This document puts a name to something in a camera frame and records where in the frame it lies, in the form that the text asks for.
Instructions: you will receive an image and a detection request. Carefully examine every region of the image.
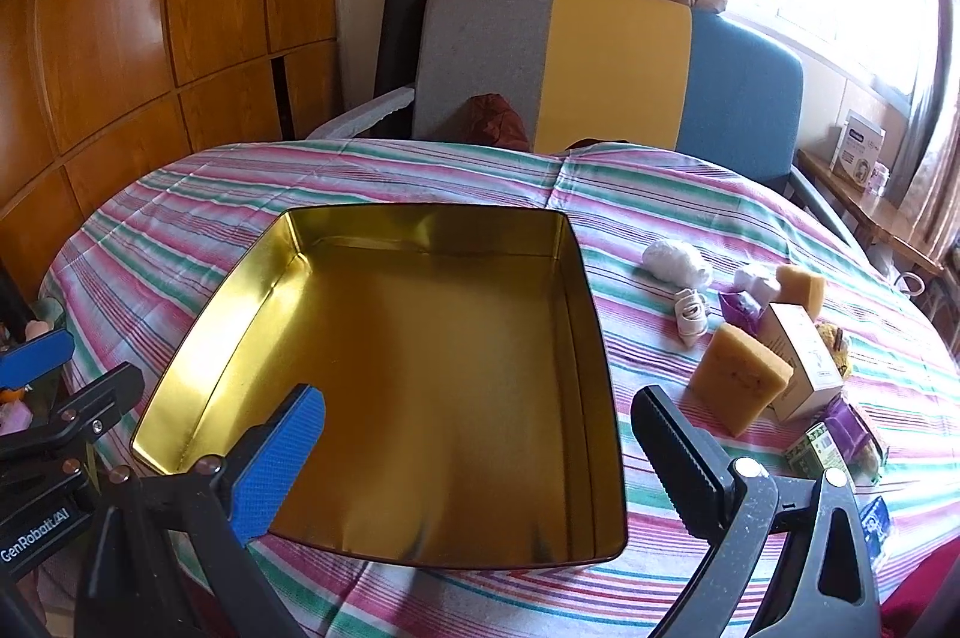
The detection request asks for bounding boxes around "brown striped curtain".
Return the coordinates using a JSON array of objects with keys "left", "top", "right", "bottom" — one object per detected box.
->
[{"left": 896, "top": 0, "right": 960, "bottom": 268}]

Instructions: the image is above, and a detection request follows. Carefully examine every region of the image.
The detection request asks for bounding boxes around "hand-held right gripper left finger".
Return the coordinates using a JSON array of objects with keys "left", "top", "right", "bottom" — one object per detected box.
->
[{"left": 75, "top": 383, "right": 327, "bottom": 638}]

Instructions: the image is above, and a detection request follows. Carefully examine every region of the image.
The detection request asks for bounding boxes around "white carton box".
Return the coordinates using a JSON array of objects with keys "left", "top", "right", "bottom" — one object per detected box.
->
[{"left": 761, "top": 302, "right": 845, "bottom": 423}]

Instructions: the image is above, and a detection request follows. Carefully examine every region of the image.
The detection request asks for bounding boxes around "green carton box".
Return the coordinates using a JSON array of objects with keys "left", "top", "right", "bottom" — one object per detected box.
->
[{"left": 784, "top": 422, "right": 856, "bottom": 481}]

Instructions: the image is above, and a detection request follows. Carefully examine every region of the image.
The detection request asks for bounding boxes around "small yellow sponge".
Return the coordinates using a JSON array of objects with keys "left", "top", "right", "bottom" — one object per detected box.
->
[{"left": 775, "top": 265, "right": 827, "bottom": 315}]

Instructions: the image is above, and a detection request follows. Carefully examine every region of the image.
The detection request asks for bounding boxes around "white product box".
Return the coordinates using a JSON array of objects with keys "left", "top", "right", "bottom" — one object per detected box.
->
[{"left": 829, "top": 110, "right": 886, "bottom": 189}]

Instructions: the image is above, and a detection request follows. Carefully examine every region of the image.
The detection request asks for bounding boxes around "white foam sheet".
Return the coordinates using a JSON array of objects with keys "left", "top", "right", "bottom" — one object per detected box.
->
[{"left": 304, "top": 86, "right": 415, "bottom": 141}]

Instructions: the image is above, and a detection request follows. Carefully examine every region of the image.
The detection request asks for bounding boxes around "grey yellow blue sofa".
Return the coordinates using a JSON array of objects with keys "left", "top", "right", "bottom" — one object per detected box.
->
[{"left": 409, "top": 0, "right": 856, "bottom": 249}]

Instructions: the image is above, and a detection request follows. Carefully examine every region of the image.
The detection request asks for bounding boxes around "purple packet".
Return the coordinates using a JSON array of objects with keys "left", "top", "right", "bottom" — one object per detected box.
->
[
  {"left": 821, "top": 398, "right": 882, "bottom": 466},
  {"left": 718, "top": 289, "right": 767, "bottom": 335}
]

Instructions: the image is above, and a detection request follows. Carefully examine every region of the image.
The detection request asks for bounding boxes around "gold metal tin tray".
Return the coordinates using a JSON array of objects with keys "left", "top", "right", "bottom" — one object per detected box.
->
[{"left": 129, "top": 204, "right": 629, "bottom": 568}]

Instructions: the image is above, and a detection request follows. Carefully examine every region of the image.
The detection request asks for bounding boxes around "white plastic bag bundle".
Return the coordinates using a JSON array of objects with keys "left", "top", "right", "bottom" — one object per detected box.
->
[
  {"left": 733, "top": 264, "right": 782, "bottom": 309},
  {"left": 645, "top": 239, "right": 711, "bottom": 289}
]

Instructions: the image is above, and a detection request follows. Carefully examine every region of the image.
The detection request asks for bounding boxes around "dark red cloth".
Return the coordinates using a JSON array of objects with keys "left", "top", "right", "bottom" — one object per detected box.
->
[{"left": 463, "top": 94, "right": 532, "bottom": 151}]

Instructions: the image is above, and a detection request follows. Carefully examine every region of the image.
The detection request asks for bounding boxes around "wooden side desk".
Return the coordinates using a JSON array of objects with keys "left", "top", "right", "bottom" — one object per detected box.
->
[{"left": 796, "top": 149, "right": 946, "bottom": 273}]

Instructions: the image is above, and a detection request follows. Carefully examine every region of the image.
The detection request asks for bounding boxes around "yellow crumpled bag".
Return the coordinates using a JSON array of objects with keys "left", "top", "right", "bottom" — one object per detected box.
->
[{"left": 814, "top": 319, "right": 854, "bottom": 378}]

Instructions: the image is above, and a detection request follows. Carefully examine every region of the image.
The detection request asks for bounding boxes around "pink fuzzy cloth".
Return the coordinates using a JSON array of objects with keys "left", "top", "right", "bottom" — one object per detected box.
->
[{"left": 0, "top": 396, "right": 35, "bottom": 436}]

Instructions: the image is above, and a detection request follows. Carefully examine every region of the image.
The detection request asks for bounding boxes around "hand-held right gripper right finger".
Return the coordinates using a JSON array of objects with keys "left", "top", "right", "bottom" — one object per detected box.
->
[{"left": 631, "top": 385, "right": 882, "bottom": 638}]

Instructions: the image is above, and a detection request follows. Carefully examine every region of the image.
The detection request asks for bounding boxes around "blue tissue packet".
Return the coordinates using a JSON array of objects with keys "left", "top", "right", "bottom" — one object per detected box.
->
[{"left": 859, "top": 495, "right": 893, "bottom": 568}]

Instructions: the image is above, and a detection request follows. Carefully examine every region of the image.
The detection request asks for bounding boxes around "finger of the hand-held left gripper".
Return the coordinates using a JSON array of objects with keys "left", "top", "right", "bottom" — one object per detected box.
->
[
  {"left": 0, "top": 362, "right": 145, "bottom": 463},
  {"left": 0, "top": 329, "right": 76, "bottom": 388}
]

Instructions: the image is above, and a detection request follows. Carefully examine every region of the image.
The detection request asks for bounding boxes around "black rolled mat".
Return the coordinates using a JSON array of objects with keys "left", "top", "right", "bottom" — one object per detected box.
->
[{"left": 373, "top": 0, "right": 443, "bottom": 100}]

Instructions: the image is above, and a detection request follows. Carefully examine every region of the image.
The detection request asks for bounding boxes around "wooden wardrobe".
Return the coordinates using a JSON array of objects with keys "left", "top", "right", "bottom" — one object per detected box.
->
[{"left": 0, "top": 0, "right": 342, "bottom": 301}]

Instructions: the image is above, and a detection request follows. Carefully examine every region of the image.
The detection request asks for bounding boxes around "large yellow sponge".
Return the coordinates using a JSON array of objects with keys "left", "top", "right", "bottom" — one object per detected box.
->
[{"left": 688, "top": 323, "right": 796, "bottom": 436}]

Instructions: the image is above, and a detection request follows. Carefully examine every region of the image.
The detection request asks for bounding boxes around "red fleece blanket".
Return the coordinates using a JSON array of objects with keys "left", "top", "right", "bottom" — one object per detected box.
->
[{"left": 877, "top": 537, "right": 960, "bottom": 638}]

